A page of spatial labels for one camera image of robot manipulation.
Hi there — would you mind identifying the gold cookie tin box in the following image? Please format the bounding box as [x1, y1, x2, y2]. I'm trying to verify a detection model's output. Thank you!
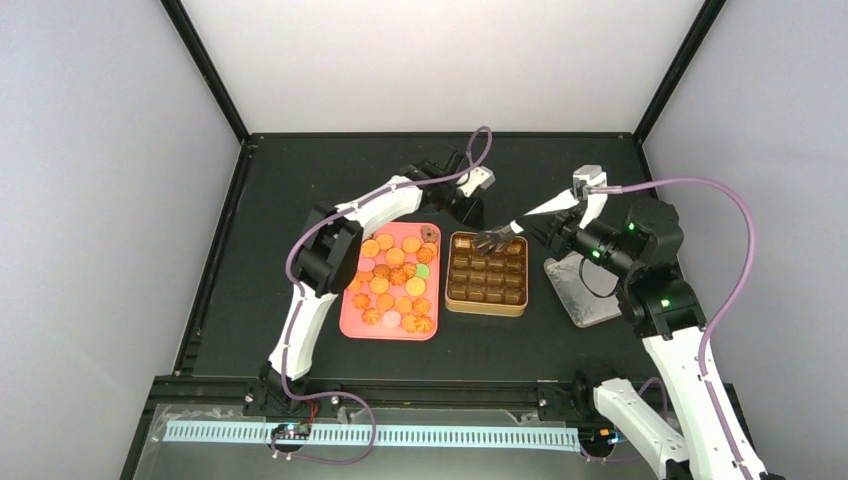
[444, 231, 529, 318]

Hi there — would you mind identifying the green round cookie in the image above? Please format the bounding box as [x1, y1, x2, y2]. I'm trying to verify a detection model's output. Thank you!
[415, 263, 430, 279]

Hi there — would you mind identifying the pink plastic tray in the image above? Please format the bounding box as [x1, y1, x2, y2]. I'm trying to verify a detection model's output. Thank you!
[339, 221, 442, 342]

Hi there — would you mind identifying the pink round cookie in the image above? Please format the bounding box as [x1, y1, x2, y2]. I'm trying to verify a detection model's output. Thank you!
[358, 257, 376, 273]
[381, 310, 402, 329]

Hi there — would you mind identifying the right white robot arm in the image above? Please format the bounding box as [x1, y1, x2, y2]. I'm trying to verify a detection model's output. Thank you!
[473, 187, 771, 479]

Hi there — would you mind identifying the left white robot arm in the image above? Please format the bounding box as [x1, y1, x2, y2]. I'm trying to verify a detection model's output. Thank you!
[268, 149, 489, 402]

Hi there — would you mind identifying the chocolate donut cookie right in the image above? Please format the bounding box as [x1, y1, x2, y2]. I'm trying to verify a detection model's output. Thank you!
[420, 225, 441, 245]

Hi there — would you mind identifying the clear plastic tin lid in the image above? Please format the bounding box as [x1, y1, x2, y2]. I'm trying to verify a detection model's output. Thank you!
[543, 253, 621, 328]

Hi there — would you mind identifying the large round sugar cookie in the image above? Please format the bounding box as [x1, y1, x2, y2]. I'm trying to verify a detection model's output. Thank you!
[405, 276, 427, 297]

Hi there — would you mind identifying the orange swirl cookie bottom right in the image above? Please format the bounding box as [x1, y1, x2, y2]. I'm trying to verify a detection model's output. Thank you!
[414, 315, 435, 334]

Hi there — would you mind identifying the orange swirl cookie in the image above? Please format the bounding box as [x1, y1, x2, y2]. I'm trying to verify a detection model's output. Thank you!
[414, 315, 435, 334]
[362, 307, 383, 326]

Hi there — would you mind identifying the orange swirl cookie bottom left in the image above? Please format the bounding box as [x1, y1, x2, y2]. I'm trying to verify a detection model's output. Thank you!
[362, 307, 383, 326]

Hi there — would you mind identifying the right circuit board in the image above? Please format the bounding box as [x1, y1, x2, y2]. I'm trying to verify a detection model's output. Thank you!
[578, 428, 622, 445]

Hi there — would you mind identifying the circuit board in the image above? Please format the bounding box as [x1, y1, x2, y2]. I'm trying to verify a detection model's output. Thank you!
[270, 422, 312, 442]
[578, 428, 622, 445]

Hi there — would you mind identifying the left circuit board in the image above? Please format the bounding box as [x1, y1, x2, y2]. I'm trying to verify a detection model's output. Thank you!
[270, 422, 312, 442]

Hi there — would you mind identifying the clear plastic sheet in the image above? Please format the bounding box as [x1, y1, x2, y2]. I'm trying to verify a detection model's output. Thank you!
[130, 407, 655, 479]

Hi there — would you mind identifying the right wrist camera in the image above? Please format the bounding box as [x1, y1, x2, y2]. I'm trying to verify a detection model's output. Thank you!
[572, 165, 608, 229]

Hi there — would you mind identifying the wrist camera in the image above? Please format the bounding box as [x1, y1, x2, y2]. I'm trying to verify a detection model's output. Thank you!
[572, 165, 608, 229]
[457, 166, 496, 198]

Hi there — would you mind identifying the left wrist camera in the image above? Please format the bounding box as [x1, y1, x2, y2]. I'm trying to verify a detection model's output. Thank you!
[457, 166, 496, 198]

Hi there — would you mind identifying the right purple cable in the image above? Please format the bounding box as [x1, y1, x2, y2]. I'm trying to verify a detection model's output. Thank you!
[586, 176, 763, 480]

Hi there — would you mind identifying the purple cable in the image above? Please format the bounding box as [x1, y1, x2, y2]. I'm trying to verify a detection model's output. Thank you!
[268, 125, 494, 465]
[586, 176, 763, 480]

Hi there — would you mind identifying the white slotted cable rail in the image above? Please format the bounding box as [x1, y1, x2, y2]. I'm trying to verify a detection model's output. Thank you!
[157, 420, 581, 453]

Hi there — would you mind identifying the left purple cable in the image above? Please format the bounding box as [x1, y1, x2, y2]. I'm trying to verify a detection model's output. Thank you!
[268, 125, 494, 465]

